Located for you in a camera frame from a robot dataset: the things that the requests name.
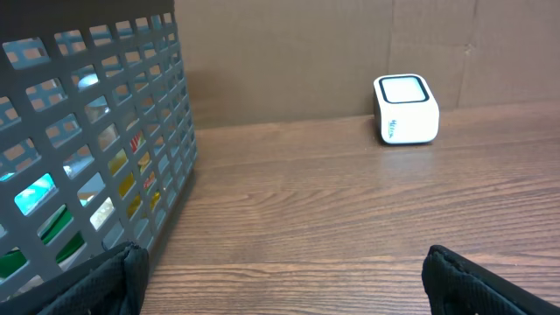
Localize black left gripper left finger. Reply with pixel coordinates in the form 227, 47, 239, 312
38, 241, 151, 315

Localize dark grey plastic basket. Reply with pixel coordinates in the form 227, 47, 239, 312
1, 0, 197, 300

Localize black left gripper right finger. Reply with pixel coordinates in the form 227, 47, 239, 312
422, 245, 559, 315

